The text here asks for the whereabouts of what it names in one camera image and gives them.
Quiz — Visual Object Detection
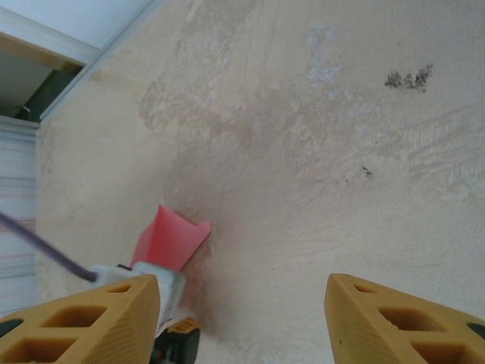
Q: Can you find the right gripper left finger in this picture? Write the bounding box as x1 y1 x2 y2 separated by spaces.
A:
0 275 158 364

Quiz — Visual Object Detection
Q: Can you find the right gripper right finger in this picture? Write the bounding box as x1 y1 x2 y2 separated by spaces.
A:
327 272 485 364

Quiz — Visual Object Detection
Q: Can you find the pink paper sheet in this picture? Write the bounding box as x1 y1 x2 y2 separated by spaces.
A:
128 204 211 272

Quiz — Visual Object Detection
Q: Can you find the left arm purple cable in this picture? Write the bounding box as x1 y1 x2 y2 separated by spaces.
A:
0 210 99 284

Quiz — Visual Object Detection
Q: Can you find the white door frame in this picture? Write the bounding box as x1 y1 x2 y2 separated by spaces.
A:
0 7 102 73

